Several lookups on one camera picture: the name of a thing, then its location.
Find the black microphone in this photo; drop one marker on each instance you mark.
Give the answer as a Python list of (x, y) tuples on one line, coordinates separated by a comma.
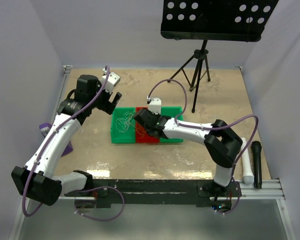
[(257, 162)]

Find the green plastic bin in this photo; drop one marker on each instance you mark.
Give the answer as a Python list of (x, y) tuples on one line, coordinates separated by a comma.
[(123, 125), (171, 111)]

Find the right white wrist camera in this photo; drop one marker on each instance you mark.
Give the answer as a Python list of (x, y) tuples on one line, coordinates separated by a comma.
[(154, 105)]

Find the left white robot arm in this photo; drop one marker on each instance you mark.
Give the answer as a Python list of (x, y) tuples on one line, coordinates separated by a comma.
[(36, 180)]

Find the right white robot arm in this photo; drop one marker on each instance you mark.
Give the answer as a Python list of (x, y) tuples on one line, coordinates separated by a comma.
[(221, 142)]

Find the white microphone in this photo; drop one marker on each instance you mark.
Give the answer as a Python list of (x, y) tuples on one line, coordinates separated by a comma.
[(247, 174)]

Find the purple holder block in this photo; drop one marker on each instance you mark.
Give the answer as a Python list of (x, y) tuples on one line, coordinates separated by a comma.
[(45, 128)]

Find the red plastic bin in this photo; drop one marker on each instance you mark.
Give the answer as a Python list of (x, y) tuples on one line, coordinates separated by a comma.
[(141, 135)]

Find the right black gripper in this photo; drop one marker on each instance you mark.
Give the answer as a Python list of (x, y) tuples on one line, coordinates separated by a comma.
[(158, 116)]

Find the black music stand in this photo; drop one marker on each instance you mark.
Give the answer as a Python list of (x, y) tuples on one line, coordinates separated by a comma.
[(213, 20)]

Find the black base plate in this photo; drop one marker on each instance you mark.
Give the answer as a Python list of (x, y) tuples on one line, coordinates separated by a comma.
[(201, 193)]

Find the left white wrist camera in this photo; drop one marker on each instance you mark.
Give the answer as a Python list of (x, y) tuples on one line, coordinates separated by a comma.
[(112, 82)]

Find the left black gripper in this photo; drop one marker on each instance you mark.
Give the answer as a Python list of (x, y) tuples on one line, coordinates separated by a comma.
[(108, 106)]

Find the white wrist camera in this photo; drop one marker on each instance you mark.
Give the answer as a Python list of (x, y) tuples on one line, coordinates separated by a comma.
[(154, 105), (112, 82)]

